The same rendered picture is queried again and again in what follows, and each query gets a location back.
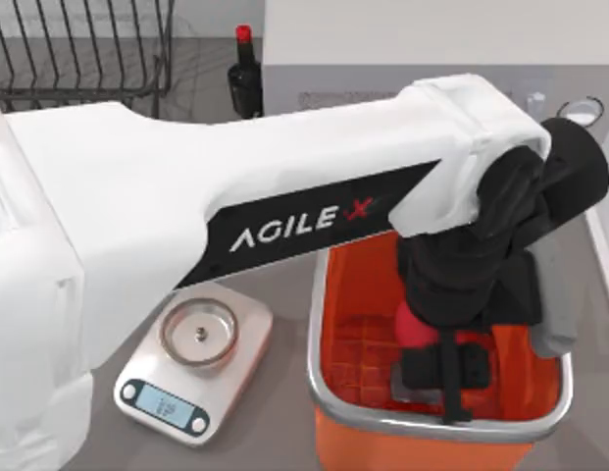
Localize red ball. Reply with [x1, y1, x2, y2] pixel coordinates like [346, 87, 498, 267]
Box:
[394, 302, 438, 350]

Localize orange bin with silver rim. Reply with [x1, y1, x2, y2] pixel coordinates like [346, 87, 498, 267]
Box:
[306, 230, 575, 471]

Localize small clear cup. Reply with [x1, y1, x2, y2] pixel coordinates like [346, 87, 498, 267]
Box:
[525, 91, 548, 120]

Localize silver kitchen scale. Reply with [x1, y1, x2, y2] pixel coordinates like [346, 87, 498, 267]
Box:
[113, 282, 275, 448]

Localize white bowl with dark rim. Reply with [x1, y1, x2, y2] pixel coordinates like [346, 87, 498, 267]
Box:
[558, 96, 606, 129]

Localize dark bottle with red cap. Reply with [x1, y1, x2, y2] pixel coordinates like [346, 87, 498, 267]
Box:
[227, 24, 265, 120]

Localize black wire dish rack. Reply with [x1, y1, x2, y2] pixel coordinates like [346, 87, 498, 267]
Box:
[0, 0, 178, 112]

